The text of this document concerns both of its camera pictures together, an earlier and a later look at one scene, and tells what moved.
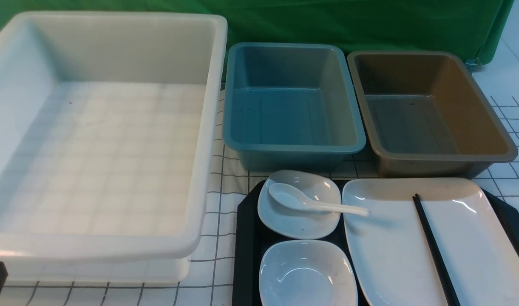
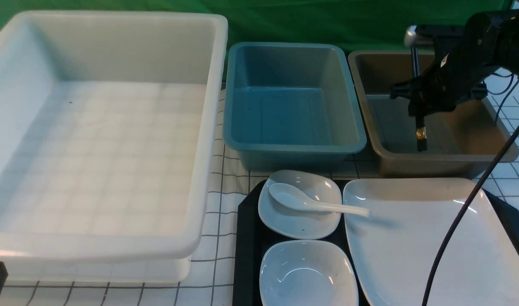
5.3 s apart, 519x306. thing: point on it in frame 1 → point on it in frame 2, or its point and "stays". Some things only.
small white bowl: (289, 221) stays
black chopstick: (449, 292) → (421, 134)
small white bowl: (306, 273) stays
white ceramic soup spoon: (288, 197) stays
